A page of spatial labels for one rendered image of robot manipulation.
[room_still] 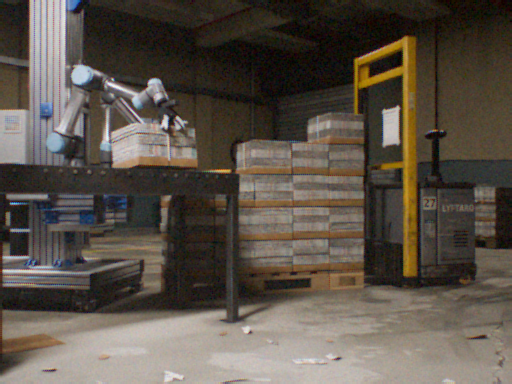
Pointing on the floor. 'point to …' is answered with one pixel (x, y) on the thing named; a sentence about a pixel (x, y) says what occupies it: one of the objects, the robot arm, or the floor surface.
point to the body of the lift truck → (433, 227)
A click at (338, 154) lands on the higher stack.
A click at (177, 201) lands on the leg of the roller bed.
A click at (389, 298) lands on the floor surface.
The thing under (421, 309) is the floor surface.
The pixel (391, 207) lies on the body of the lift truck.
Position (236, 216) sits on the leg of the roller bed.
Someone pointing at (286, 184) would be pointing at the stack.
